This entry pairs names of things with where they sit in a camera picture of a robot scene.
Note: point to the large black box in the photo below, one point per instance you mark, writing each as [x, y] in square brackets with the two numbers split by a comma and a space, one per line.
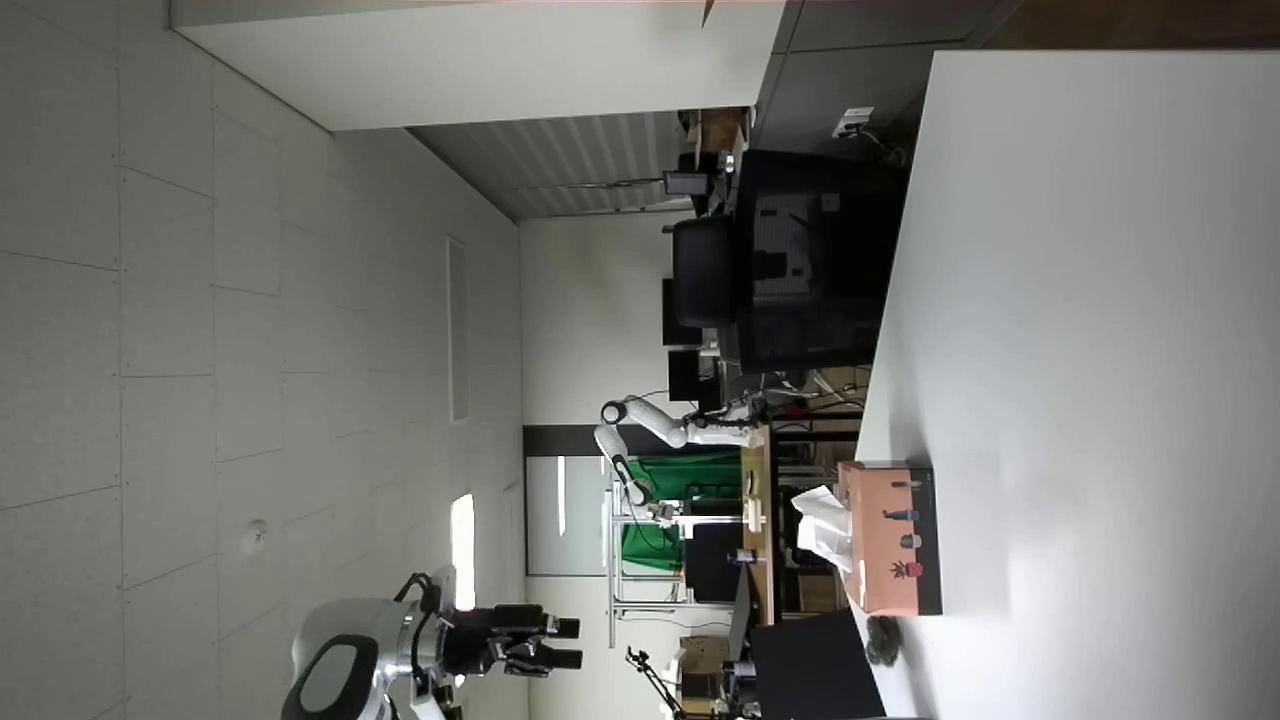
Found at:
[812, 670]

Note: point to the black tripod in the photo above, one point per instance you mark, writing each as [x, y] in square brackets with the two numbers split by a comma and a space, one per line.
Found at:
[652, 673]

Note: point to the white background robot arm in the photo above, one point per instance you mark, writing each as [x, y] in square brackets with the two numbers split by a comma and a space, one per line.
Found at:
[667, 427]

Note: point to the wooden workbench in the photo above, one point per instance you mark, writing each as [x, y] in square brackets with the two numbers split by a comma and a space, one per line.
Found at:
[759, 534]

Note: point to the small black round object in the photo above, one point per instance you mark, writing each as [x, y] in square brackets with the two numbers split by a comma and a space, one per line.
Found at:
[885, 640]

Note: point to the black computer monitor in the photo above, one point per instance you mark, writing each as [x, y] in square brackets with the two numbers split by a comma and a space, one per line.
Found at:
[706, 274]

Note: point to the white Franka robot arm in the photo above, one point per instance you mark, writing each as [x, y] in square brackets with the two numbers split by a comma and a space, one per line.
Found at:
[348, 662]

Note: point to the black cabinet with equipment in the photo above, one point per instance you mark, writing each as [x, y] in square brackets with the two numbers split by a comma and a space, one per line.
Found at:
[817, 262]

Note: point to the small black monitor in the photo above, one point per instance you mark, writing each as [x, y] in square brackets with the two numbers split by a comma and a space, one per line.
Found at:
[719, 563]

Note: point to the white wall panel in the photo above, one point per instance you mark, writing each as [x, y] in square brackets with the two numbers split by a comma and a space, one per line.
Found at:
[567, 514]

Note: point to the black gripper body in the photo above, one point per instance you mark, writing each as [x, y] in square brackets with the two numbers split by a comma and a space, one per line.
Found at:
[496, 637]

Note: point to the green cloth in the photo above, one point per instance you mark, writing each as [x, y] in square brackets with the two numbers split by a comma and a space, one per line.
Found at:
[683, 480]

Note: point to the white tissue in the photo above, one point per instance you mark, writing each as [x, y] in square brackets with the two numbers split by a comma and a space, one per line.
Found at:
[822, 524]

